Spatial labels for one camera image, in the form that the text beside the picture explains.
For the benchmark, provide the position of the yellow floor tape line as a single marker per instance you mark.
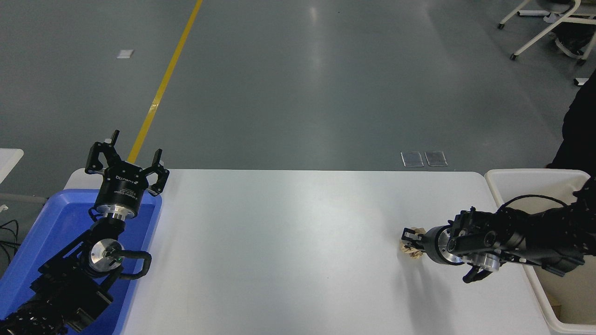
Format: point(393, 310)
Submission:
point(162, 88)

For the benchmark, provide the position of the grey metal floor plate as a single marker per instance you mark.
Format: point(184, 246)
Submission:
point(412, 159)
point(436, 158)

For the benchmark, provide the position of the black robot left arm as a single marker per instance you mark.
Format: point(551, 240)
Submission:
point(70, 284)

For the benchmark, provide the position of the person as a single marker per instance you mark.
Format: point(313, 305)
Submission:
point(579, 130)

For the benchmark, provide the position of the small white floor object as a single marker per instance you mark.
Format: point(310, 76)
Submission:
point(582, 82)

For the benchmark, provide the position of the white frame wheeled chair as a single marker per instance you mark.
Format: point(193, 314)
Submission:
point(535, 39)

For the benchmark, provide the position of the white side table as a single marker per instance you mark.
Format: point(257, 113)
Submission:
point(8, 163)

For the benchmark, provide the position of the blue plastic tray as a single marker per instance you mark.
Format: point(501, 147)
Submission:
point(51, 232)

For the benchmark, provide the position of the tan paper ball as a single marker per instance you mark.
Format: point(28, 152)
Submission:
point(409, 252)

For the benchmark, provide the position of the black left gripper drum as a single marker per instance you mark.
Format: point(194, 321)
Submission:
point(122, 188)

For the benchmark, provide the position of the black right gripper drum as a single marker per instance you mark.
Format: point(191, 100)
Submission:
point(430, 245)

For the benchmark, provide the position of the white paper scrap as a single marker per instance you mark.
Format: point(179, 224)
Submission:
point(125, 54)

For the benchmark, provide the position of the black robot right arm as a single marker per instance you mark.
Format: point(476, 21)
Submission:
point(535, 237)

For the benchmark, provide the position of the large pale plastic bin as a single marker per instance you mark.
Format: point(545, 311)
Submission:
point(512, 184)

